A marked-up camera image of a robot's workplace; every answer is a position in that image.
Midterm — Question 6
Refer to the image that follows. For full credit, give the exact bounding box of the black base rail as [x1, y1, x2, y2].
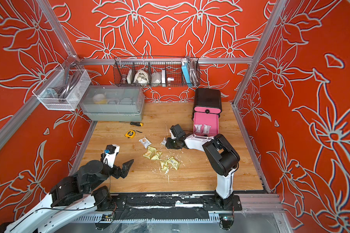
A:
[93, 191, 243, 221]

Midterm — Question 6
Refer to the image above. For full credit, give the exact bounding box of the yellow black screwdriver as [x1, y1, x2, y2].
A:
[127, 122, 144, 127]

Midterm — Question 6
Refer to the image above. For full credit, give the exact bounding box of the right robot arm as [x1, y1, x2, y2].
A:
[165, 134, 240, 209]

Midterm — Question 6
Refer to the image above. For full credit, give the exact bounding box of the white cookie packet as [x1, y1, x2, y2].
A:
[193, 124, 202, 133]
[139, 137, 152, 149]
[202, 124, 212, 135]
[160, 138, 167, 146]

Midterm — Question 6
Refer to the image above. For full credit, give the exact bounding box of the black drawer cabinet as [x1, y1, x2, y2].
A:
[192, 88, 222, 120]

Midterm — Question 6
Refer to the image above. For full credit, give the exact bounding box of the pink drawer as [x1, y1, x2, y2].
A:
[193, 106, 222, 115]
[193, 112, 219, 136]

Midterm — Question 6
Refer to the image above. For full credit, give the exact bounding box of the yellow tape measure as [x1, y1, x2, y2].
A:
[124, 130, 136, 139]

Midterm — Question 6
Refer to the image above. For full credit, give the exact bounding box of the grey plastic storage box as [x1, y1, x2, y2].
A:
[79, 85, 145, 122]

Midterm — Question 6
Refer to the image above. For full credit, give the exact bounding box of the green cookie packet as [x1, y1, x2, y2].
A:
[167, 157, 180, 170]
[143, 146, 157, 159]
[151, 151, 162, 161]
[160, 161, 169, 173]

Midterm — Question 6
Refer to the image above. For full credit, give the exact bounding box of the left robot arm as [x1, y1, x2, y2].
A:
[0, 160, 134, 233]

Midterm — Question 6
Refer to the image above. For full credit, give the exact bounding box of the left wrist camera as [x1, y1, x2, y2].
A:
[101, 144, 120, 168]

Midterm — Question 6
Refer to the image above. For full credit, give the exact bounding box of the pink top drawer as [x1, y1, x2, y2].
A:
[193, 106, 222, 115]

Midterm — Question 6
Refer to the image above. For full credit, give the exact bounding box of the clear plastic wall bin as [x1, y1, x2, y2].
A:
[33, 69, 91, 111]

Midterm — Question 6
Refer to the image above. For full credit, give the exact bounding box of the black wire basket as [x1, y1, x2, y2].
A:
[113, 56, 201, 87]

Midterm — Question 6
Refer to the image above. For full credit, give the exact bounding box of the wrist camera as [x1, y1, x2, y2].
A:
[170, 124, 186, 140]
[101, 144, 120, 168]

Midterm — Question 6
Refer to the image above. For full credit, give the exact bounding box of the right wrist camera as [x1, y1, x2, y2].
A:
[170, 124, 186, 140]

